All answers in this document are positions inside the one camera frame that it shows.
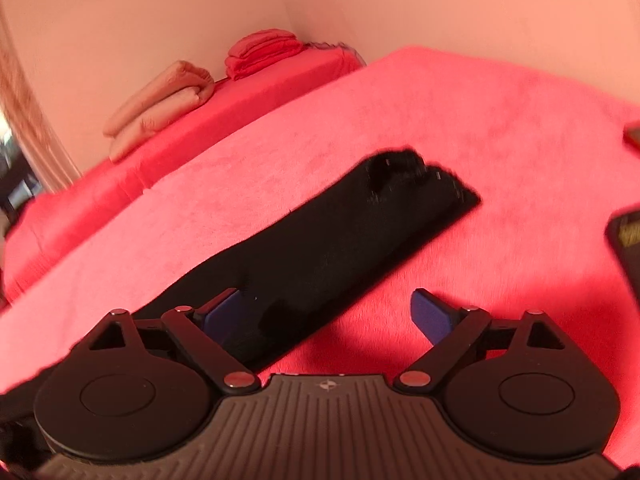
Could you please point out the pink pillow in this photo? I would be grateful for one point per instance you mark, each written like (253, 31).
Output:
(150, 127)

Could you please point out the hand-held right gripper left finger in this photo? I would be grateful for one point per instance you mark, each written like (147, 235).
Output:
(222, 317)

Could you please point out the folded peach blanket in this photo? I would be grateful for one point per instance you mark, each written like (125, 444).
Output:
(160, 92)

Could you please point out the black pants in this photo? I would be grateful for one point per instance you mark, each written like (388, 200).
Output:
(330, 255)

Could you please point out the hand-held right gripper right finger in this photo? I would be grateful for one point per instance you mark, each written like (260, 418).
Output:
(430, 317)

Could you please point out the black packet with yellow print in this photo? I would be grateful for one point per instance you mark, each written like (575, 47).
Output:
(626, 250)

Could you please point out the red bed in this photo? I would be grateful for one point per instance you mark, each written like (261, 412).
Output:
(200, 130)

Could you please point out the stack of folded red blankets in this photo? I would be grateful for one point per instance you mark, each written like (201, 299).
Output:
(260, 55)

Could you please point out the lace-edged cloth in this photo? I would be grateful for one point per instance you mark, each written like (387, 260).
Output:
(335, 49)

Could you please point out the patterned beige curtain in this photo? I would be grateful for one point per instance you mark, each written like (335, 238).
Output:
(35, 125)

